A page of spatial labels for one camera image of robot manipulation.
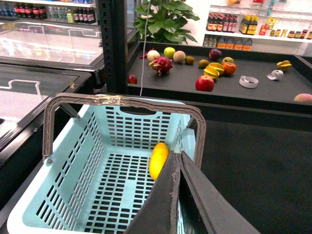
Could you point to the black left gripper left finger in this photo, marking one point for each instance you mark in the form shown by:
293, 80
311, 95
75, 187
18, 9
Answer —
159, 213

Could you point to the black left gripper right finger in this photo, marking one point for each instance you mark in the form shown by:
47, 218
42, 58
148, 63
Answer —
205, 210

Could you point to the yellow mango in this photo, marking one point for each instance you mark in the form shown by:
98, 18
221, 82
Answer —
158, 159

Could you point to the light blue plastic basket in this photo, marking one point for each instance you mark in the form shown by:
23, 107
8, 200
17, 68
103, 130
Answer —
97, 177

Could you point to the grey basket handle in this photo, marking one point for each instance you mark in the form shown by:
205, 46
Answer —
66, 99

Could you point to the red apple front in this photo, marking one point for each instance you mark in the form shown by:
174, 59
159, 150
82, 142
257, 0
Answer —
205, 83

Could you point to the small red apple left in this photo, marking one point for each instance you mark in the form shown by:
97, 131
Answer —
131, 79

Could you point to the clear tape roll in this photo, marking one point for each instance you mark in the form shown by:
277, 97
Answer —
248, 82

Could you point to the black fruit display tray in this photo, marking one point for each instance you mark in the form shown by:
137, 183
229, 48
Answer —
179, 83

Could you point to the pink peach right edge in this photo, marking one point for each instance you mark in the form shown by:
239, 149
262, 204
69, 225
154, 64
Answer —
303, 97

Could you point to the yellow star fruit left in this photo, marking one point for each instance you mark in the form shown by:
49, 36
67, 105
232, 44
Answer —
214, 70

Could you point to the yellow star fruit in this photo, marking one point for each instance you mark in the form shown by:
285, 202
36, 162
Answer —
284, 65
214, 70

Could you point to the pink dragon fruit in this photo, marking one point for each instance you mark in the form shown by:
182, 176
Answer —
161, 64

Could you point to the orange persimmon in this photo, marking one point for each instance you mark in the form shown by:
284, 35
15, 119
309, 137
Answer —
229, 68

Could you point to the silver tape roll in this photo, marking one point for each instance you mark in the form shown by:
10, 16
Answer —
275, 75

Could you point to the brown kiwi right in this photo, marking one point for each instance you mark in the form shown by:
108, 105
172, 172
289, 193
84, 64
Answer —
203, 63

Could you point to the brown kiwi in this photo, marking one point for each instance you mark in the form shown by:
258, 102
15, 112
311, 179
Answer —
189, 60
203, 63

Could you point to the brown kiwi left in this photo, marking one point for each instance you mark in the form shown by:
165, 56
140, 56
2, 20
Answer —
189, 60

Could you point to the pale peach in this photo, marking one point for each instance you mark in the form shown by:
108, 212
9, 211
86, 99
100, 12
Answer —
179, 56

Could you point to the red chili pepper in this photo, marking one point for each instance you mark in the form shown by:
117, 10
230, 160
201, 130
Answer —
145, 54

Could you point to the white round fruit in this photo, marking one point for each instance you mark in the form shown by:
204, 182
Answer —
152, 55

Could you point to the green apple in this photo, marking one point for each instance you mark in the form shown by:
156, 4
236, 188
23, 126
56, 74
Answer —
169, 52

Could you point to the yellow star fruit right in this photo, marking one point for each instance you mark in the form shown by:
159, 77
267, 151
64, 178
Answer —
284, 65

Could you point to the dark purple fruit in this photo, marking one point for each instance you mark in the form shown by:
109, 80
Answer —
215, 54

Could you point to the glass top freezer near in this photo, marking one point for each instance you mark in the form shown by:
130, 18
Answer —
24, 93

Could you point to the glass freezer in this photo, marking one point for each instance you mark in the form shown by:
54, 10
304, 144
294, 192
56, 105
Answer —
24, 93
49, 44

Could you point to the green potted plant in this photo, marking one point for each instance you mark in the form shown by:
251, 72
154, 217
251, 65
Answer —
163, 21

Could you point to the glass top freezer far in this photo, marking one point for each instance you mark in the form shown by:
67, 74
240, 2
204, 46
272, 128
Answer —
49, 44

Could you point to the black metal shelf post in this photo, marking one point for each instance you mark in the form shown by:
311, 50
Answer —
111, 16

